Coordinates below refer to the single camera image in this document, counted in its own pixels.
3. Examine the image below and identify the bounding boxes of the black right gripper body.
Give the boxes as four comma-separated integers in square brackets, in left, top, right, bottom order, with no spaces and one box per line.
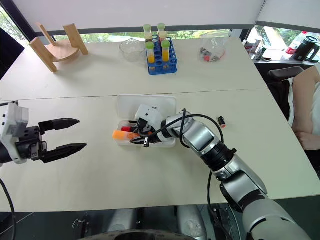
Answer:
[136,117,154,137]

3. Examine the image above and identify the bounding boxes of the white plastic pencil case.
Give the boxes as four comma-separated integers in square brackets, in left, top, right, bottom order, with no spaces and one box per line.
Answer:
[116,93,178,149]

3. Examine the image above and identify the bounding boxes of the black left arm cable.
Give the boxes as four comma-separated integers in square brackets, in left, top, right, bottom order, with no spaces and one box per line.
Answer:
[0,177,16,240]

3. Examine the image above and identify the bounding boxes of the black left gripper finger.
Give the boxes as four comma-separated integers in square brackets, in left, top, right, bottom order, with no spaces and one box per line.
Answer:
[38,118,81,137]
[39,142,88,165]

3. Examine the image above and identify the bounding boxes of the white small bottle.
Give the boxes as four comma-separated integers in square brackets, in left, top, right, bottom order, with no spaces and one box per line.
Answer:
[252,34,265,61]

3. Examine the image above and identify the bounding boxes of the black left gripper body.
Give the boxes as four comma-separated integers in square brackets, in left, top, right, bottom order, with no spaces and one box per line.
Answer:
[14,125,48,162]

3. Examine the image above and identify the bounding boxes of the orange marker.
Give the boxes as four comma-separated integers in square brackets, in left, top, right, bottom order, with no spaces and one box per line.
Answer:
[111,129,141,141]

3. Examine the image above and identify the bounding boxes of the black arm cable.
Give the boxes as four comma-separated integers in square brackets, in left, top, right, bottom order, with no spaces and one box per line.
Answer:
[0,177,16,240]
[143,108,235,240]

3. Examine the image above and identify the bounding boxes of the black white-striped garment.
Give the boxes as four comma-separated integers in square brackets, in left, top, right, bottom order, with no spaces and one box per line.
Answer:
[266,77,296,126]

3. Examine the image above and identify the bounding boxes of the green-capped tube brown contents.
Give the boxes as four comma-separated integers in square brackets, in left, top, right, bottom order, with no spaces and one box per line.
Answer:
[143,23,153,44]

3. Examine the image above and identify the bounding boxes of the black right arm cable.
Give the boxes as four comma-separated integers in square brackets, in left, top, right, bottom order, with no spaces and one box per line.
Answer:
[143,108,235,240]

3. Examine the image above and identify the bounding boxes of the blue test tube rack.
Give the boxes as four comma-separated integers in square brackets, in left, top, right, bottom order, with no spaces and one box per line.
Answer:
[145,36,179,76]

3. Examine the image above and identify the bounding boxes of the black pitcher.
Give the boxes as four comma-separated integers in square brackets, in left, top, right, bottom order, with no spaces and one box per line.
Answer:
[291,35,320,64]

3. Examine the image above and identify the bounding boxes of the green-capped tube orange liquid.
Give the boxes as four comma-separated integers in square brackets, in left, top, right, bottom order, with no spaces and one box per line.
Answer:
[160,40,171,63]
[145,41,156,65]

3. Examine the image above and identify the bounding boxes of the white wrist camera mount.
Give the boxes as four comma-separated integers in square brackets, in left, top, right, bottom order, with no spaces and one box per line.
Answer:
[0,101,30,165]
[134,103,166,129]

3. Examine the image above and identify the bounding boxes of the wooden curved rack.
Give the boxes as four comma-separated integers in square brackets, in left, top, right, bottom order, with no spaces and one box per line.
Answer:
[28,22,90,74]

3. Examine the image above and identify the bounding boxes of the clear plastic bag with parts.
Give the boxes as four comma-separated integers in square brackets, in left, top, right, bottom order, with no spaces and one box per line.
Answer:
[198,36,230,64]

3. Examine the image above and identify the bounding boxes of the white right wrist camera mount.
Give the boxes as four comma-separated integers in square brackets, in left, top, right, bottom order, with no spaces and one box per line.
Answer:
[134,103,166,129]

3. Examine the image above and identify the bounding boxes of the clear bottle red label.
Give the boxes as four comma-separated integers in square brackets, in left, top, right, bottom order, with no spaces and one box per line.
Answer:
[285,30,309,55]

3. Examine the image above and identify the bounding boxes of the clear glass bowl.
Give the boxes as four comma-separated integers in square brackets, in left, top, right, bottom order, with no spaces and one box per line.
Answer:
[118,38,147,63]

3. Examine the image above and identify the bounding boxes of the black chair armrest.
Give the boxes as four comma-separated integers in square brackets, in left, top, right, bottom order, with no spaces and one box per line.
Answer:
[267,65,305,83]

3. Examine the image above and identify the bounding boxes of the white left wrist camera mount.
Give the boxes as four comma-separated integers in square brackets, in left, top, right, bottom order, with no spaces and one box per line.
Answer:
[0,101,30,165]

